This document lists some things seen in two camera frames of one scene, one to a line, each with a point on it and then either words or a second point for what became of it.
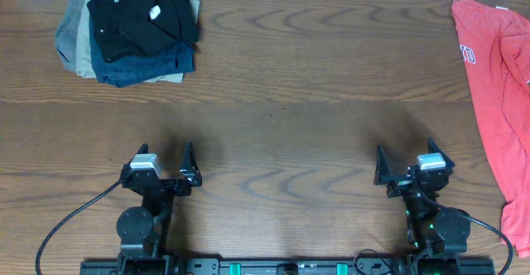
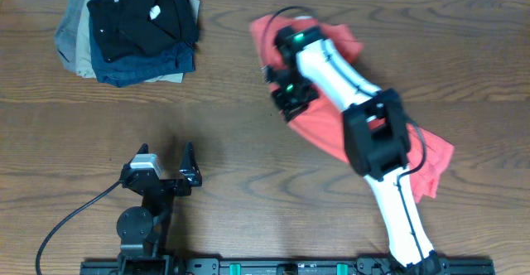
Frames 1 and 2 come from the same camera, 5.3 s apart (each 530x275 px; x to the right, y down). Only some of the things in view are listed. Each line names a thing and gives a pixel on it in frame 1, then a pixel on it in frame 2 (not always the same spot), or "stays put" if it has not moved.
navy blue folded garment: (175, 60) stays put
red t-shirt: (496, 46) to (325, 123)
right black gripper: (383, 171) to (288, 106)
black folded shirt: (144, 21) stays put
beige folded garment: (84, 67) stays put
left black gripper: (190, 176) stays put
